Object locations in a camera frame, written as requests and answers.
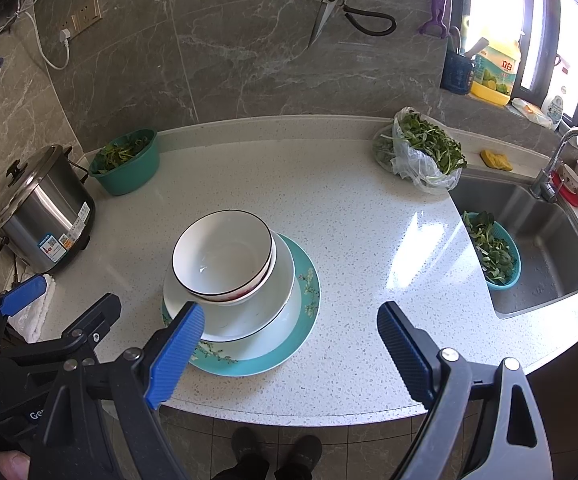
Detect beige wall outlet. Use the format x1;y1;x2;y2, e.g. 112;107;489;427
71;0;104;36

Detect white wipes packet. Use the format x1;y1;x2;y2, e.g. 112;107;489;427
511;97;554;128

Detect white plate dark rim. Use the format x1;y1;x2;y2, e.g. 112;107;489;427
163;267;303;344

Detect green bowl of greens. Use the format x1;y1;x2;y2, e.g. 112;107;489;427
88;128;161;197

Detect large white bowl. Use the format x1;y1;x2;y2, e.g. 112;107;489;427
181;230;296;336

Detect plastic bag of greens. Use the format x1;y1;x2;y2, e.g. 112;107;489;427
373;106;468;195

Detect steel sink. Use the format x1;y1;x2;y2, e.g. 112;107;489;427
451;170;578;320

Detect yellow sponge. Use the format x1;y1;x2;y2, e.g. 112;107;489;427
479;148;514;171

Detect purple peeler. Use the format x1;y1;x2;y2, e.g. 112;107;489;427
417;0;452;40

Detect chrome faucet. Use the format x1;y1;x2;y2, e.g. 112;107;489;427
529;128;578;204

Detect window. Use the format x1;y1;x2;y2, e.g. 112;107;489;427
449;0;578;126

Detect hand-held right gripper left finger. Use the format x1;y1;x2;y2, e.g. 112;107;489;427
29;302;206;480

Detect teal colander of greens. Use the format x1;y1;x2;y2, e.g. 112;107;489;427
461;211;522;291

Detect yellow detergent bottle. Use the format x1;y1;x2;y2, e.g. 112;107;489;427
470;35;522;107

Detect white spray bottle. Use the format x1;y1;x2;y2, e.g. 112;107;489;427
541;57;577;128

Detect steel rice cooker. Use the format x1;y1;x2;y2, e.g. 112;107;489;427
0;144;97;275

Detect teal floral deep plate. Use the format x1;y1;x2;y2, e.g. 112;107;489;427
161;232;321;377

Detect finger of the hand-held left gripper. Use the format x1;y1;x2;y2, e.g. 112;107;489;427
0;275;50;356
0;294;122;377

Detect dark shoe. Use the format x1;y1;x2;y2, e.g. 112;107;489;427
286;435;324;480
231;427;270;480

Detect white towel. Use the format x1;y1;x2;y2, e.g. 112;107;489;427
6;275;57;343

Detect blue utensil cup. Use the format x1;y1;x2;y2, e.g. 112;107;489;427
441;35;478;96

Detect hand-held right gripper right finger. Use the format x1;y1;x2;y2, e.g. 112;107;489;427
378;301;554;480

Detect person's left hand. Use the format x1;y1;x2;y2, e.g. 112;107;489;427
0;450;32;480

